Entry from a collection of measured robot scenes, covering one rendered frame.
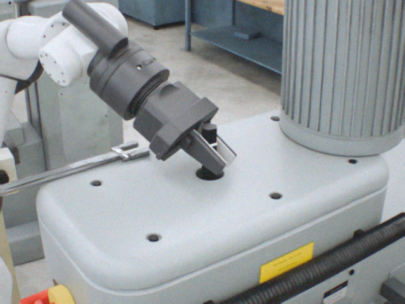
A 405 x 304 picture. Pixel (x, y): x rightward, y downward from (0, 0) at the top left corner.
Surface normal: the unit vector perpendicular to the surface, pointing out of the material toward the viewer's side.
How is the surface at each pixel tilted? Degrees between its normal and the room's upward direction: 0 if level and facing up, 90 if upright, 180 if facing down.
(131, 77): 54
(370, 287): 90
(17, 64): 103
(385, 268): 90
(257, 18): 90
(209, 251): 63
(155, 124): 90
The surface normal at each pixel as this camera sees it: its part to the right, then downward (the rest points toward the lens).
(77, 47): 0.18, -0.40
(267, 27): -0.83, 0.26
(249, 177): 0.00, -0.89
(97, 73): -0.41, 0.26
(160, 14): 0.56, 0.38
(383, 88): 0.34, 0.43
